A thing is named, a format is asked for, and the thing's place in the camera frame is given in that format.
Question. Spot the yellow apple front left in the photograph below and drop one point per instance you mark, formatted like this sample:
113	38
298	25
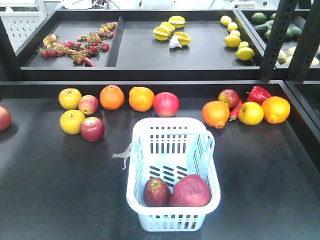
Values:
70	121

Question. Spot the orange of group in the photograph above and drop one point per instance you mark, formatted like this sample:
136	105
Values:
276	109
215	114

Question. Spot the pink red apple middle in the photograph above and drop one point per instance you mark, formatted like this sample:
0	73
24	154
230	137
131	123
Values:
166	104

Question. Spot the light blue plastic basket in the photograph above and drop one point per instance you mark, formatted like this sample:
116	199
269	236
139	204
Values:
170	148

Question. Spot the yellow apple in group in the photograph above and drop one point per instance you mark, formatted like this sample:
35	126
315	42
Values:
251	113

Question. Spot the red apple bottom edge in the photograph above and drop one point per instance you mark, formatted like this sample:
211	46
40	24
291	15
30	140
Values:
190	191

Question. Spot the yellow starfruit right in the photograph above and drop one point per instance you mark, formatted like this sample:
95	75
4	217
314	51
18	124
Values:
183	38

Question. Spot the yellow apple back left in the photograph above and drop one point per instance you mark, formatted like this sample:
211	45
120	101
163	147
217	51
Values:
69	98

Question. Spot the small red striped apple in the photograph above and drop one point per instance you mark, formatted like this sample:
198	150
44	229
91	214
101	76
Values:
88	104

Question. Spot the red-green apple behind group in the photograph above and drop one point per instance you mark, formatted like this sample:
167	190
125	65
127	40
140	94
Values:
230	97

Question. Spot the large lemon middle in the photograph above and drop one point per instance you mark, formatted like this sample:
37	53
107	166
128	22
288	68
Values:
232	41

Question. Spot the dark red apple front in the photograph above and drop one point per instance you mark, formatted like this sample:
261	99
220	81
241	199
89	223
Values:
156	193

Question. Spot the orange with navel top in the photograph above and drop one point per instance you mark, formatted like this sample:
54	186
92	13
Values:
111	97

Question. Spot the orange near pink apple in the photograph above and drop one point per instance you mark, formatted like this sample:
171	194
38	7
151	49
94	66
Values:
141	98

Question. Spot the red apple at stand corner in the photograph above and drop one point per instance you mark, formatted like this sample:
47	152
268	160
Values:
5	118

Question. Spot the red chili pepper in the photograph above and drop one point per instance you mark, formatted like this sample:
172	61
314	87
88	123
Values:
234	114

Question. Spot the white garlic bulb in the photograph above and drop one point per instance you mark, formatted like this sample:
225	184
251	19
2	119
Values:
174	43

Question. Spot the yellow starfruit back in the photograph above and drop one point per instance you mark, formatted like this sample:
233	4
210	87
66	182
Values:
177	21

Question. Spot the large lemon front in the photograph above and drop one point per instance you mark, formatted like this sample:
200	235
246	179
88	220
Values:
245	53

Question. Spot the cherry tomato vine bunch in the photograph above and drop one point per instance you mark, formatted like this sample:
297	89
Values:
83	49

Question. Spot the yellow starfruit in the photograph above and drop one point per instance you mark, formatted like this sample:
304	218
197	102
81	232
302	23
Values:
177	21
161	34
183	38

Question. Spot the red apple front left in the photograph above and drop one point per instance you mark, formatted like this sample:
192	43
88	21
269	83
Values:
92	129

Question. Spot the black wooden produce stand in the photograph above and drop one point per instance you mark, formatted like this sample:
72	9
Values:
56	186

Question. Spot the red bell pepper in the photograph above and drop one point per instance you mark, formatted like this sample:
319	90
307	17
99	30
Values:
258	94

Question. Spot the large lemon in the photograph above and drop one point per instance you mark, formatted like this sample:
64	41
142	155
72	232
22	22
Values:
232	41
245	53

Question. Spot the yellow starfruit left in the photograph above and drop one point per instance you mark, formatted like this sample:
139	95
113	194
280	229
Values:
161	34

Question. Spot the orange right of group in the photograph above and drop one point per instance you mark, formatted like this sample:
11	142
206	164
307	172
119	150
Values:
276	109

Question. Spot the orange left of group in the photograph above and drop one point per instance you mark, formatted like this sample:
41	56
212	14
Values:
215	114

